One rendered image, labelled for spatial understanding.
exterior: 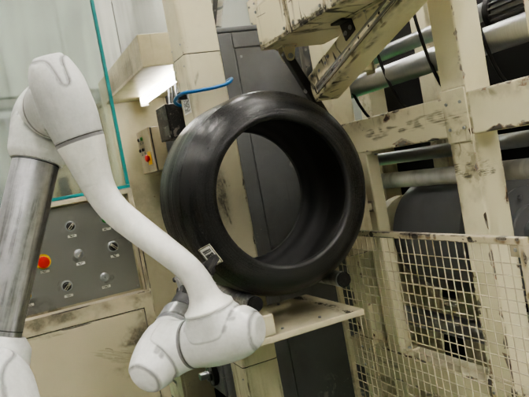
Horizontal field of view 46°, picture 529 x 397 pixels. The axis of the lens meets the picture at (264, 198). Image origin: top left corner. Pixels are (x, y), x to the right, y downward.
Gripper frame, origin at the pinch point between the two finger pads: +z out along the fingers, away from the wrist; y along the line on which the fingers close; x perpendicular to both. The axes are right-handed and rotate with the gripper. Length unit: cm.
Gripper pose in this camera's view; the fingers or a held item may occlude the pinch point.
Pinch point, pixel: (209, 265)
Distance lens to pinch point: 161.5
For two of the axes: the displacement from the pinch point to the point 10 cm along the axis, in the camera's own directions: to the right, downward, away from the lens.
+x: 7.6, -4.6, -4.6
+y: 6.0, 7.6, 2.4
